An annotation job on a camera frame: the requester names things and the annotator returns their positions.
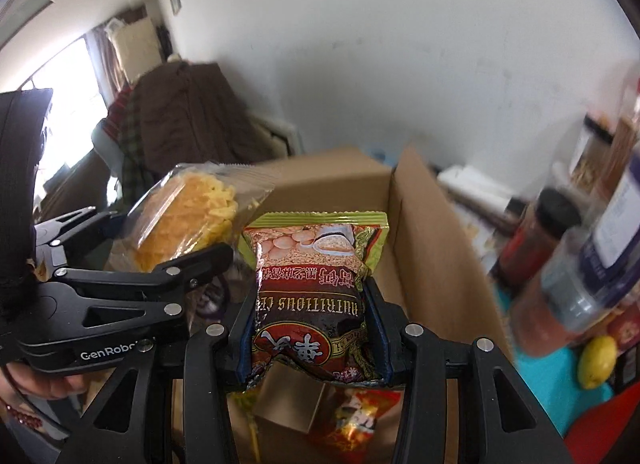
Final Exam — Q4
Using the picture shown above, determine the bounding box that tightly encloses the blue floral tablecloth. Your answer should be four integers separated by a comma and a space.
492, 283, 614, 436

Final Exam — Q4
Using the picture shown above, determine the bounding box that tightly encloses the small red orange snack packet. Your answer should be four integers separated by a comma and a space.
307, 387, 402, 463

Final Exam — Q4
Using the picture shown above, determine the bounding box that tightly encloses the person's left hand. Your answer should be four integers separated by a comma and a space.
1, 362, 88, 402

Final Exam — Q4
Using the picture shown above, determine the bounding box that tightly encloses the brown jacket on chair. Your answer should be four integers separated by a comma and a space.
134, 62, 273, 176

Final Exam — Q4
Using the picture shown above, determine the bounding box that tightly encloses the green cereal snack bag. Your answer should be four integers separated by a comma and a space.
243, 211, 388, 387

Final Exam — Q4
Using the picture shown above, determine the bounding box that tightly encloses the yellow green fruit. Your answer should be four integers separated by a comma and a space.
577, 335, 617, 389

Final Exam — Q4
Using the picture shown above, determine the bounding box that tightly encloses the purple label clear jar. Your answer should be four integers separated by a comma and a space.
540, 147, 639, 336

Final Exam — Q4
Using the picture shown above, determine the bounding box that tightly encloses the orange filled plastic jar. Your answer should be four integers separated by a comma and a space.
509, 227, 600, 358

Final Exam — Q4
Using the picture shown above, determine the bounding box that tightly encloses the plaid garment on chair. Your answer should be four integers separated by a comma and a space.
117, 86, 158, 205

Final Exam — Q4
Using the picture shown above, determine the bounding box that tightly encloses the red plastic canister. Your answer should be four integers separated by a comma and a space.
564, 387, 639, 463

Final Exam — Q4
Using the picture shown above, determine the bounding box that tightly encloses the purple silver snack packet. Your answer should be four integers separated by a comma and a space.
195, 275, 230, 321

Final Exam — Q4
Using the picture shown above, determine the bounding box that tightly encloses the open brown cardboard box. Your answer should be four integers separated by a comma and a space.
169, 144, 514, 464

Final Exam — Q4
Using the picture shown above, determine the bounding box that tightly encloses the yellow waffle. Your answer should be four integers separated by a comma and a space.
107, 161, 277, 273

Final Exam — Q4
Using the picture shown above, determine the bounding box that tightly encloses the small gold cardboard box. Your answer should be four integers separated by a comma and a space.
255, 363, 326, 434

